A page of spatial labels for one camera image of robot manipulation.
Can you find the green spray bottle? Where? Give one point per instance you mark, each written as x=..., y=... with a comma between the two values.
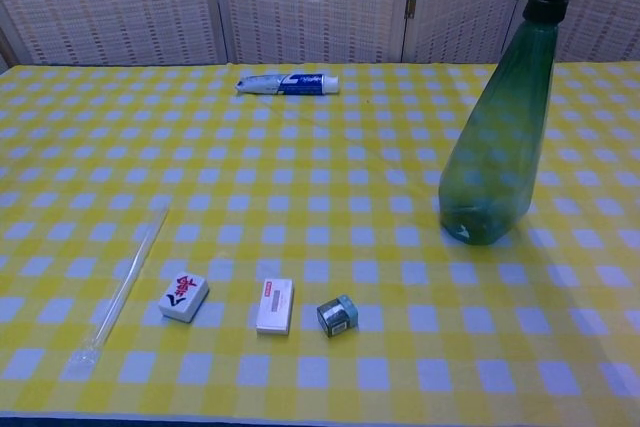
x=495, y=147

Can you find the yellow checkered tablecloth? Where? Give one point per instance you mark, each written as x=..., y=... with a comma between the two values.
x=300, y=247

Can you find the blue white toothpaste tube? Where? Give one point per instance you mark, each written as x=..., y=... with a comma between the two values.
x=290, y=84

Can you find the small white box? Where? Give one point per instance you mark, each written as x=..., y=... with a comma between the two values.
x=275, y=308

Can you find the white mahjong tile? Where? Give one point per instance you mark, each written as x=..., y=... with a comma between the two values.
x=183, y=297

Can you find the woven folding screen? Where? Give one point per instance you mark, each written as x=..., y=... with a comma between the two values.
x=280, y=2

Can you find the brass screen hinge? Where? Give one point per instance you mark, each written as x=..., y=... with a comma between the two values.
x=410, y=5

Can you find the clear wrapped straw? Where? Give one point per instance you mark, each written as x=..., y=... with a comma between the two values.
x=125, y=282

